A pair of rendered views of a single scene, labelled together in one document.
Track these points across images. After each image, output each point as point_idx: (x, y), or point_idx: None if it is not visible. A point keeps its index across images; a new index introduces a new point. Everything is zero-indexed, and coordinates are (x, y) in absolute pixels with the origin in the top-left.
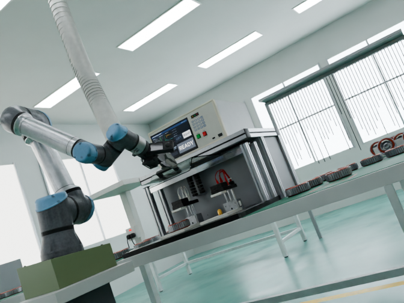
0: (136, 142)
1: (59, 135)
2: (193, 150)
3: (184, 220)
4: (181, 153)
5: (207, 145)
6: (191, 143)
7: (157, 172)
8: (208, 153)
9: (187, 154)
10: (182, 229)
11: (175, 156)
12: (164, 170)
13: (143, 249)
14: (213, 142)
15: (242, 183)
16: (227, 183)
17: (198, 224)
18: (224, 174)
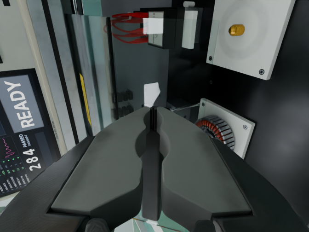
0: None
1: None
2: (41, 86)
3: (216, 124)
4: (44, 121)
5: (33, 24)
6: (18, 87)
7: (149, 213)
8: (60, 31)
9: (51, 104)
10: (251, 128)
11: (50, 138)
12: (158, 184)
13: (308, 224)
14: (21, 8)
15: (133, 6)
16: (147, 13)
17: (210, 101)
18: (125, 13)
